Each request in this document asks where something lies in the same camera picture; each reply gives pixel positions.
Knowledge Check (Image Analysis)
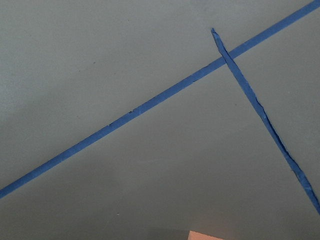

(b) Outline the orange foam block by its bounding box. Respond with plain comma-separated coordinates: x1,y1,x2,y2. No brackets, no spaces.
187,231,223,240

